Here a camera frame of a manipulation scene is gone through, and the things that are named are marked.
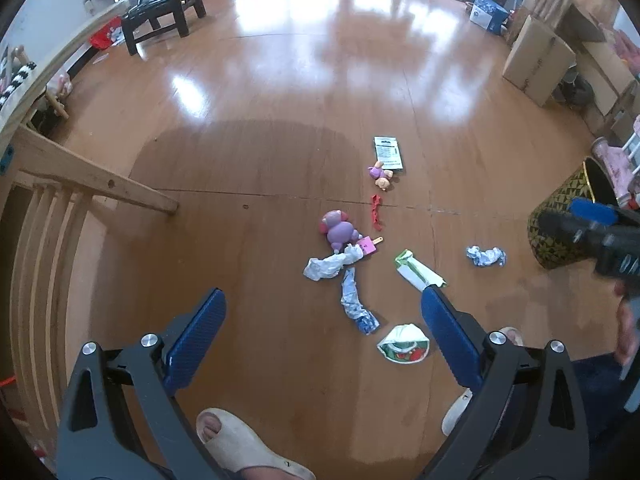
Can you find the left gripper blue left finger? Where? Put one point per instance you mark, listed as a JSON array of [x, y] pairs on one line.
[[188, 338]]

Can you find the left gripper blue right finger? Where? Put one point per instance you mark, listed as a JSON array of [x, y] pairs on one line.
[[446, 326]]

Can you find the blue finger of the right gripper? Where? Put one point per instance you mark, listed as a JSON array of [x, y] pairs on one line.
[[563, 227], [590, 211]]

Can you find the green white carton box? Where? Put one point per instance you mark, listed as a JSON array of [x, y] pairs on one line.
[[417, 273]]

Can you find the white tissue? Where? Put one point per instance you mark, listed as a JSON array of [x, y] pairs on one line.
[[329, 267]]

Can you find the gold patterned trash bin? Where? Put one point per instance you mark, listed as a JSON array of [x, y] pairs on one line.
[[588, 181]]

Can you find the person's right hand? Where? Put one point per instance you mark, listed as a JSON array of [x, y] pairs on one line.
[[627, 339]]

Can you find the right beige slipper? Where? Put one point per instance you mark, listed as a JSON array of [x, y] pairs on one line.
[[459, 406]]

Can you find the beige slipper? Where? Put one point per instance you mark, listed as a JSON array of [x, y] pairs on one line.
[[239, 450], [459, 406]]

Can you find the white red green bowl lid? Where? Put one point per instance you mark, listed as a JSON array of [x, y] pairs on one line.
[[405, 344]]

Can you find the blue white twisted wrapper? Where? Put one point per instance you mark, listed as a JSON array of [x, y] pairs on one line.
[[364, 319]]

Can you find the crumpled blue white wrapper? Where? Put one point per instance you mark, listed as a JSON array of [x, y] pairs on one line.
[[486, 257]]

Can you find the left beige slipper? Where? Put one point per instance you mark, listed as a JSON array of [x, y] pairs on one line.
[[239, 450]]

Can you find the pink popsicle toy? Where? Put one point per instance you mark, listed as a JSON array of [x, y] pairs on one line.
[[369, 245]]

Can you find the large cardboard box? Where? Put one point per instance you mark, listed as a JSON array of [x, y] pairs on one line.
[[538, 61]]

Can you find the purple plush toy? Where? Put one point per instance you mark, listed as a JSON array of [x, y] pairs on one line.
[[338, 230]]

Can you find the small purple orange doll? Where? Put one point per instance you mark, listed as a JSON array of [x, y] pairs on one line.
[[382, 177]]

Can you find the white green booklet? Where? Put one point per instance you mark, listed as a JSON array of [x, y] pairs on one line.
[[387, 152]]

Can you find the blue white box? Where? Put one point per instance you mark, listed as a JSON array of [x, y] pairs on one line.
[[489, 15]]

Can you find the black white striped cloth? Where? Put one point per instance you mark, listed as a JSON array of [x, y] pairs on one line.
[[19, 77]]

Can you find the red plastic bag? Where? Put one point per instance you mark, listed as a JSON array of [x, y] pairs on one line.
[[109, 35]]

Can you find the black wooden stool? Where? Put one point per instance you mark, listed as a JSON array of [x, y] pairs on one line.
[[162, 15]]

